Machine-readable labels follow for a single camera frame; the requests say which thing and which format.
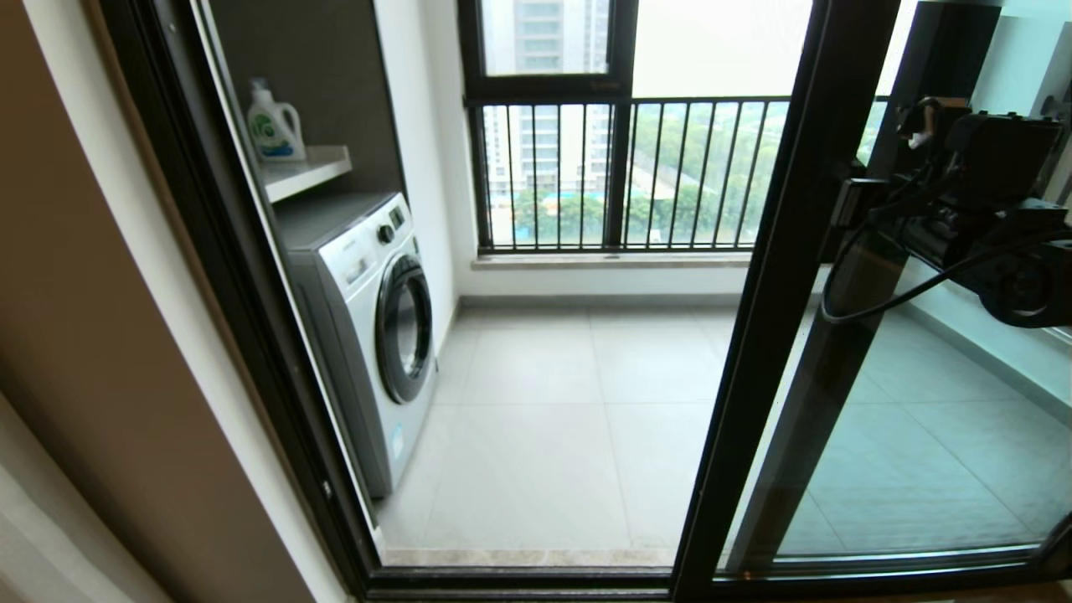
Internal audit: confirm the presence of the grey stone window sill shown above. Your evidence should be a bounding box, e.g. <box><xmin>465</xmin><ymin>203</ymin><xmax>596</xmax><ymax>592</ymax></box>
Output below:
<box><xmin>909</xmin><ymin>281</ymin><xmax>1072</xmax><ymax>394</ymax></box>
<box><xmin>472</xmin><ymin>251</ymin><xmax>755</xmax><ymax>269</ymax></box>

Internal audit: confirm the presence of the black framed fixed glass panel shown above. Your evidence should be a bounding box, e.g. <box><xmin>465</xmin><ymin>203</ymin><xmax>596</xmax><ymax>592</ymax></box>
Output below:
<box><xmin>729</xmin><ymin>0</ymin><xmax>1072</xmax><ymax>587</ymax></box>

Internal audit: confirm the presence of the black metal balcony railing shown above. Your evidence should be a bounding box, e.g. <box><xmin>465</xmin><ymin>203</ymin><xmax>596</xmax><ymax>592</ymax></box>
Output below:
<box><xmin>465</xmin><ymin>95</ymin><xmax>890</xmax><ymax>252</ymax></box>

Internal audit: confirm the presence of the white front-load washing machine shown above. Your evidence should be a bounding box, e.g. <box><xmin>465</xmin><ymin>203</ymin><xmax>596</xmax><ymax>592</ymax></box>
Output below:
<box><xmin>276</xmin><ymin>191</ymin><xmax>441</xmax><ymax>498</ymax></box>

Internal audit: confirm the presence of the white laundry detergent bottle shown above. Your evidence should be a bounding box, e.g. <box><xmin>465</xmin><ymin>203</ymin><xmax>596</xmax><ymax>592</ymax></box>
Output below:
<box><xmin>246</xmin><ymin>78</ymin><xmax>307</xmax><ymax>162</ymax></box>

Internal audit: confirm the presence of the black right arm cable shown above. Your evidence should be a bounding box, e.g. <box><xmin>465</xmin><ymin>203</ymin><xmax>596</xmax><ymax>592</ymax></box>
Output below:
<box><xmin>819</xmin><ymin>167</ymin><xmax>1072</xmax><ymax>326</ymax></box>

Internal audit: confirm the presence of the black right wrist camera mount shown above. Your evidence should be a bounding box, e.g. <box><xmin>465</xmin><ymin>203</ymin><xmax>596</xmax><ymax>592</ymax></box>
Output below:
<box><xmin>946</xmin><ymin>111</ymin><xmax>1069</xmax><ymax>210</ymax></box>

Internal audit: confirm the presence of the black window frame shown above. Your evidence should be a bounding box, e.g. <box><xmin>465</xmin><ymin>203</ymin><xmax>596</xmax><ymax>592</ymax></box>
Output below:
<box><xmin>458</xmin><ymin>0</ymin><xmax>639</xmax><ymax>252</ymax></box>

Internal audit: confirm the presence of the white wall shelf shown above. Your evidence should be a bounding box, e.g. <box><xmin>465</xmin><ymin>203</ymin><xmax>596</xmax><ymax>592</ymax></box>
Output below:
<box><xmin>261</xmin><ymin>146</ymin><xmax>353</xmax><ymax>204</ymax></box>

